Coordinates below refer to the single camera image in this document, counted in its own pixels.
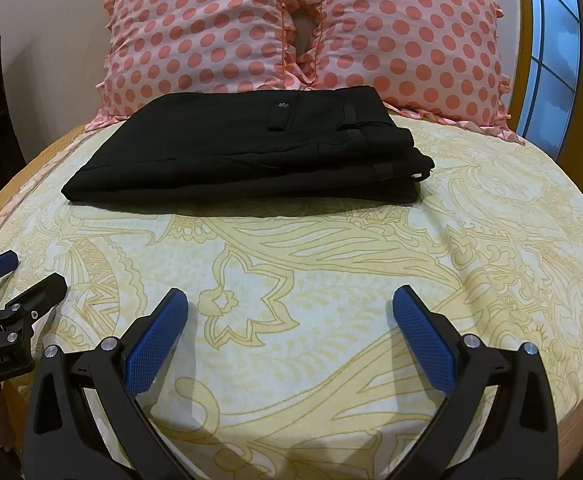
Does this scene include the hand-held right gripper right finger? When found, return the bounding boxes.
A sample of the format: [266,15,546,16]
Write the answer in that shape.
[393,285,557,480]

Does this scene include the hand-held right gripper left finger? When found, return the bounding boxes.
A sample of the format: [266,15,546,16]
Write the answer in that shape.
[24,287,190,480]

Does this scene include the black pants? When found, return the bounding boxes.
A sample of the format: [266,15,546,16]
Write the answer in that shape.
[61,86,435,218]

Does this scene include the yellow patterned bedsheet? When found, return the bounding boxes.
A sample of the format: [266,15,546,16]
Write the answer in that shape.
[0,110,583,480]

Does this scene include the pink polka dot pillow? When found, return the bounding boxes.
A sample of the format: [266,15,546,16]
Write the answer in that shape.
[85,0,302,131]
[291,0,525,146]

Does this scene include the wooden framed window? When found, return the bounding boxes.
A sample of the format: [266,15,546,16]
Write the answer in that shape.
[514,0,583,196]

